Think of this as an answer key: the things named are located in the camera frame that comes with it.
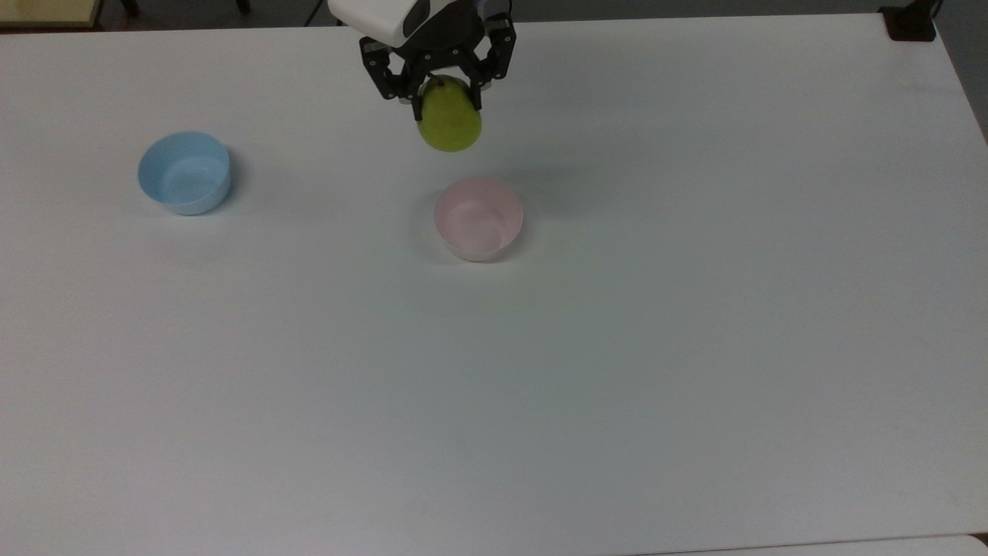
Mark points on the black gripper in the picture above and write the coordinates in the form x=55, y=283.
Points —
x=448, y=27

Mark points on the green pear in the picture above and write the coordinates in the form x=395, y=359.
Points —
x=450, y=123

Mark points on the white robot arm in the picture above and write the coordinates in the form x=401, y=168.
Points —
x=378, y=15

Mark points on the light pink plastic bowl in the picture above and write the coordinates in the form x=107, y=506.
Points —
x=478, y=220

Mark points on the light blue plastic bowl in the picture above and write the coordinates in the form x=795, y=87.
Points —
x=185, y=176

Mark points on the yellowish wooden table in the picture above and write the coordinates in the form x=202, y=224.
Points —
x=46, y=11

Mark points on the black table clamp base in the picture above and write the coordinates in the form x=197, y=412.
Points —
x=911, y=22

